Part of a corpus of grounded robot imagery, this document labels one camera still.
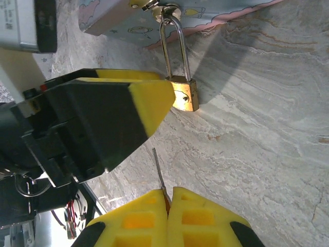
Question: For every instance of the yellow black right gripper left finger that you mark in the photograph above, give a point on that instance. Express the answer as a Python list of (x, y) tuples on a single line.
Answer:
[(144, 226)]

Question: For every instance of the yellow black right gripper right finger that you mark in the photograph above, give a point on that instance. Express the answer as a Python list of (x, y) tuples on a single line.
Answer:
[(205, 226)]

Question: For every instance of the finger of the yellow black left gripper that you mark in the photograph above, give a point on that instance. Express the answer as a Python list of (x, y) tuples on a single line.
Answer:
[(123, 73), (110, 121)]

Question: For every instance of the small silver key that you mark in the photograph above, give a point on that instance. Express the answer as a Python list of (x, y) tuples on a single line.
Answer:
[(160, 169)]

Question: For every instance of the brass padlock with long shackle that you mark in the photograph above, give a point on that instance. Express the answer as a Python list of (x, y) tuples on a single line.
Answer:
[(185, 96)]

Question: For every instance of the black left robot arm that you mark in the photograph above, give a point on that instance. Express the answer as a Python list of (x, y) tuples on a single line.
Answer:
[(15, 195)]

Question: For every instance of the pastel printed tin box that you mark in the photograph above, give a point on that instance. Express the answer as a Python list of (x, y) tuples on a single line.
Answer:
[(123, 20)]

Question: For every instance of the metal hasp of box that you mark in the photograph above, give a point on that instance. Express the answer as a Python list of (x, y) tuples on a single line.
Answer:
[(171, 10)]

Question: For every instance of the black table frame bar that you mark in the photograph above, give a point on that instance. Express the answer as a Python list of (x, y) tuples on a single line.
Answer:
[(93, 203)]

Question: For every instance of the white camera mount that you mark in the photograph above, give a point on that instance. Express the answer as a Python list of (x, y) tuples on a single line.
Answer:
[(18, 74)]

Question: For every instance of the silver black wrist camera box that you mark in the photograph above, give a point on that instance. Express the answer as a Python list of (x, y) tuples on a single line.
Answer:
[(28, 23)]

